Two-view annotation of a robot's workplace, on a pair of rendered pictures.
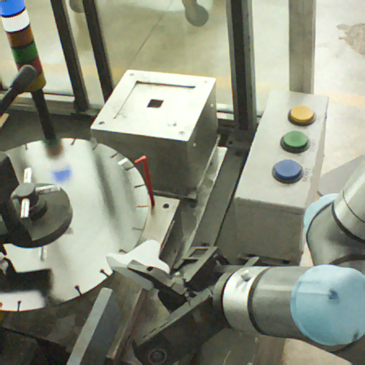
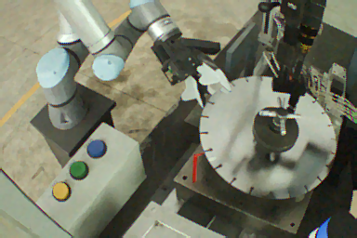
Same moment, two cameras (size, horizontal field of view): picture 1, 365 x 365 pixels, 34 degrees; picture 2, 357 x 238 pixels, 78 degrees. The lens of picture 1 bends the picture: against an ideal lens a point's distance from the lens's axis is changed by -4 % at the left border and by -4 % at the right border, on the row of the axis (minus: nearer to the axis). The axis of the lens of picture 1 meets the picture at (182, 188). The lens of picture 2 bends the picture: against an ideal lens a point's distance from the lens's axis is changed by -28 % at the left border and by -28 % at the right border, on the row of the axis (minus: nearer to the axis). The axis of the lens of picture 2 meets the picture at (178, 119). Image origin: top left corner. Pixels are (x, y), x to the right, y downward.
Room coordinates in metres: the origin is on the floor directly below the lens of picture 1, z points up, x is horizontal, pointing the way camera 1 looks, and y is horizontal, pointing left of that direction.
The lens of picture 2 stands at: (0.98, 0.08, 1.41)
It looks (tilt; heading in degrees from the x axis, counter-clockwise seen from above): 50 degrees down; 190
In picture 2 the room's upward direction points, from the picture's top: 2 degrees counter-clockwise
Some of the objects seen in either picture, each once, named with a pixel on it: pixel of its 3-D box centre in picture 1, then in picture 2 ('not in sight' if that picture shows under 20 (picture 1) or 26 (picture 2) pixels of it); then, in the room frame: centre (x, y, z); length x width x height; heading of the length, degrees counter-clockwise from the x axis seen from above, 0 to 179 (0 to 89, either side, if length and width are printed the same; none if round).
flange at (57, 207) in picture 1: (32, 208); (277, 125); (0.60, 0.22, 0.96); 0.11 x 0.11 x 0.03
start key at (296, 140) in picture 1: (295, 142); (79, 170); (0.73, -0.19, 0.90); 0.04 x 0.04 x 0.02
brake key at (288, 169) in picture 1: (288, 172); (97, 149); (0.66, -0.16, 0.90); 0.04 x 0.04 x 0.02
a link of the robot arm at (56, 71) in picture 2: not in sight; (56, 73); (0.44, -0.39, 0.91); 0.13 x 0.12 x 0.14; 178
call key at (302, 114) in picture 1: (301, 116); (61, 191); (0.79, -0.22, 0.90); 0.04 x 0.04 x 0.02
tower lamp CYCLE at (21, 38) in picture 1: (19, 33); not in sight; (0.90, 0.24, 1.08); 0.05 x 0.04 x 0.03; 67
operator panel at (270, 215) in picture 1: (286, 173); (93, 190); (0.73, -0.18, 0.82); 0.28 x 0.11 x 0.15; 157
